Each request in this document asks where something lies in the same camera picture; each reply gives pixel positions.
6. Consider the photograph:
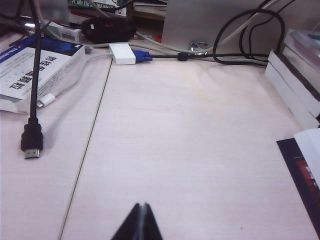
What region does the white video adapter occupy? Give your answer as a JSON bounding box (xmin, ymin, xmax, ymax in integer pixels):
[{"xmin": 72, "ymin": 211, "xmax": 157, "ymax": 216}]
[{"xmin": 108, "ymin": 42, "xmax": 137, "ymax": 66}]

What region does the stack of paper books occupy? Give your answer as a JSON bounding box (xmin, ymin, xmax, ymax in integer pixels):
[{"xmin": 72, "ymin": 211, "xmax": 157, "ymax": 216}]
[{"xmin": 131, "ymin": 0, "xmax": 168, "ymax": 19}]

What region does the small white barcode box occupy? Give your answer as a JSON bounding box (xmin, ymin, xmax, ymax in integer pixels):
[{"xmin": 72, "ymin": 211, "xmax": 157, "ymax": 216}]
[{"xmin": 48, "ymin": 23, "xmax": 84, "ymax": 44}]

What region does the thin black cable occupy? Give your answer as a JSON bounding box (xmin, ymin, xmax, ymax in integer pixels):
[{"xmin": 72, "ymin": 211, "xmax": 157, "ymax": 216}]
[{"xmin": 239, "ymin": 0, "xmax": 297, "ymax": 61}]

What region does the blue VGA plug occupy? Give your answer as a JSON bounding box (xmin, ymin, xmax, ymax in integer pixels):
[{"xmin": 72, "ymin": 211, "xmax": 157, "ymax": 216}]
[{"xmin": 132, "ymin": 49, "xmax": 154, "ymax": 64}]

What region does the shiny metal hook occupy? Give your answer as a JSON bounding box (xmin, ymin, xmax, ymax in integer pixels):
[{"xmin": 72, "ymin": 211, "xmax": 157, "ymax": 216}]
[{"xmin": 190, "ymin": 40, "xmax": 209, "ymax": 54}]

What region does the book with green lettering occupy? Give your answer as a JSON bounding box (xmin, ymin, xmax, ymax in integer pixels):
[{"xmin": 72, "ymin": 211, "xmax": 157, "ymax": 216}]
[{"xmin": 67, "ymin": 0, "xmax": 128, "ymax": 19}]

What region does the thick white paper book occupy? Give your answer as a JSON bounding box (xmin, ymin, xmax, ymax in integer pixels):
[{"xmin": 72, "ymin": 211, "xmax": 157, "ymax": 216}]
[{"xmin": 264, "ymin": 64, "xmax": 320, "ymax": 130}]

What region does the silver metal panel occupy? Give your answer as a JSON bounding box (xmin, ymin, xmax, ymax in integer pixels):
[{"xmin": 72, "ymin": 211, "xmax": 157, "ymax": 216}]
[{"xmin": 161, "ymin": 0, "xmax": 320, "ymax": 55}]

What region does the clear-wrapped white book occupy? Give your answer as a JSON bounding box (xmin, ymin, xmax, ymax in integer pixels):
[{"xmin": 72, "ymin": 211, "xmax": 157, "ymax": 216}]
[{"xmin": 281, "ymin": 28, "xmax": 320, "ymax": 66}]

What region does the black zip pouch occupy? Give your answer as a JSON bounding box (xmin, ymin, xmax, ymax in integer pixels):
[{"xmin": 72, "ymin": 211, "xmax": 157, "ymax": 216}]
[{"xmin": 81, "ymin": 16, "xmax": 137, "ymax": 44}]

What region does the black HDMI cable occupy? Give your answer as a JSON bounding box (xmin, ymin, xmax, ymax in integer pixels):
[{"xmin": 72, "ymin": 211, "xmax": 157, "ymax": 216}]
[{"xmin": 19, "ymin": 0, "xmax": 45, "ymax": 161}]

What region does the white and blue medicine box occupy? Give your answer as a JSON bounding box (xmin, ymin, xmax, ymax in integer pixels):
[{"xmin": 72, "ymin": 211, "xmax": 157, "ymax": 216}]
[{"xmin": 0, "ymin": 34, "xmax": 86, "ymax": 115}]

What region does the white round cable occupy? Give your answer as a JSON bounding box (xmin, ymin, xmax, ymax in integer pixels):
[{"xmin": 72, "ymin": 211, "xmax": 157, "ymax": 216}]
[{"xmin": 199, "ymin": 0, "xmax": 277, "ymax": 56}]

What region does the white adapter cable with plug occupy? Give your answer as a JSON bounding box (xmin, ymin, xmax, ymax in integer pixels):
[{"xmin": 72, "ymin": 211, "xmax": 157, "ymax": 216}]
[{"xmin": 36, "ymin": 51, "xmax": 114, "ymax": 109}]

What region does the black VGA cable with ferrite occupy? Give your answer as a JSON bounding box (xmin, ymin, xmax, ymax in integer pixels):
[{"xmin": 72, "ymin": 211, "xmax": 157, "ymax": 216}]
[{"xmin": 149, "ymin": 8, "xmax": 286, "ymax": 67}]

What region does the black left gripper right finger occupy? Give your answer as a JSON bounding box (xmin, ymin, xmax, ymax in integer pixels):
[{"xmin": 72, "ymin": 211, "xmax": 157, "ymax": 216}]
[{"xmin": 140, "ymin": 202, "xmax": 164, "ymax": 240}]

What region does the white book with dark cover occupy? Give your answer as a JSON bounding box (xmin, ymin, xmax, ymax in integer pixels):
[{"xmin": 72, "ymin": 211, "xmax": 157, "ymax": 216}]
[{"xmin": 267, "ymin": 49, "xmax": 320, "ymax": 116}]

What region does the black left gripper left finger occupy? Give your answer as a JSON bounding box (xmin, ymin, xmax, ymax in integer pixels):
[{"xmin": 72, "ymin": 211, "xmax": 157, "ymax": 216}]
[{"xmin": 111, "ymin": 203, "xmax": 143, "ymax": 240}]

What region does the grey network cable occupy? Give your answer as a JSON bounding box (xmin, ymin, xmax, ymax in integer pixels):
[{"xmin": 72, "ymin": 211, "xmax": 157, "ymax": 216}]
[{"xmin": 83, "ymin": 32, "xmax": 269, "ymax": 66}]

